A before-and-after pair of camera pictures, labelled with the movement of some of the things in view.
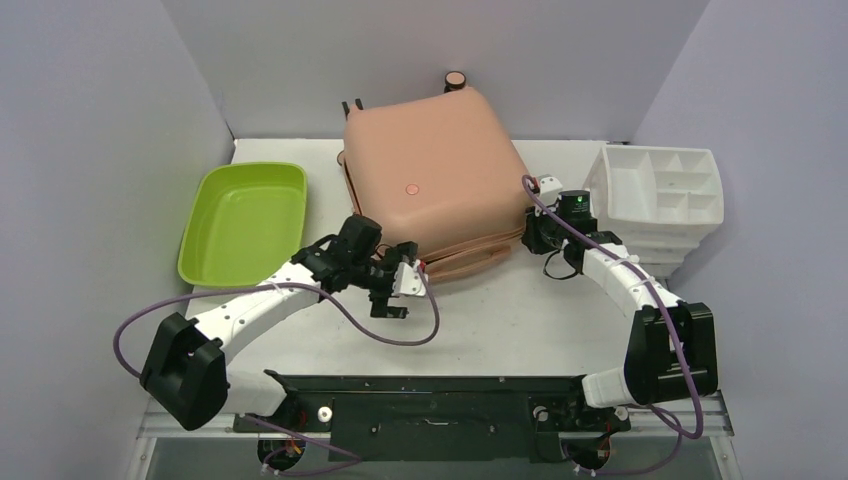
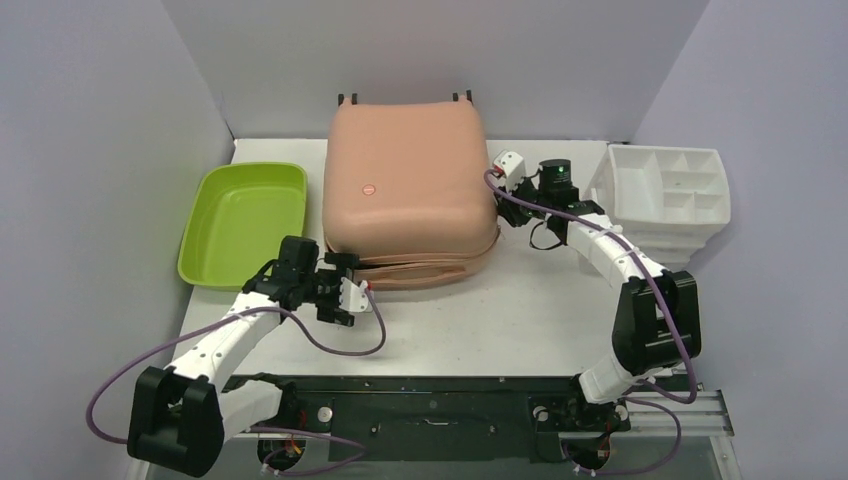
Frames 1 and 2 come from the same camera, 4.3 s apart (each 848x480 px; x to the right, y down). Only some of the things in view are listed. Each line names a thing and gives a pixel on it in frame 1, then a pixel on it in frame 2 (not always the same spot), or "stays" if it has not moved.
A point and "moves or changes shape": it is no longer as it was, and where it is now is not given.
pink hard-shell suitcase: [437, 173] moves or changes shape
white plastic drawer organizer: [661, 202] stays
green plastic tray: [246, 221] stays
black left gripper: [379, 300] → [345, 266]
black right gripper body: [538, 235] → [511, 208]
